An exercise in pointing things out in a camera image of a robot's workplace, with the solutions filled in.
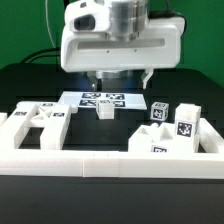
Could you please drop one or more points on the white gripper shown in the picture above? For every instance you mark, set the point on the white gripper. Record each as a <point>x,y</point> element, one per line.
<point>116,35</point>

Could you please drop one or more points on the white chair seat part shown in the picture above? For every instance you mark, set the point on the white chair seat part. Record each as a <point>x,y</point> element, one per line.
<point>161,139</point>

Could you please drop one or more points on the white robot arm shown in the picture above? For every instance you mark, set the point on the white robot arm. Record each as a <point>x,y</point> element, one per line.
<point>104,37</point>

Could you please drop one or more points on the white chair back part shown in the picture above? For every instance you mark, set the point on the white chair back part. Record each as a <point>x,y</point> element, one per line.
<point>52,117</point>

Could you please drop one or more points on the white tag sheet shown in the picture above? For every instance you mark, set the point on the white tag sheet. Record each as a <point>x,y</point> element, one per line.
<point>90,99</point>

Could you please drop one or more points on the white U-shaped obstacle frame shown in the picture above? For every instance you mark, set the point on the white U-shaped obstacle frame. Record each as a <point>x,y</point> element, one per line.
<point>206,165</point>

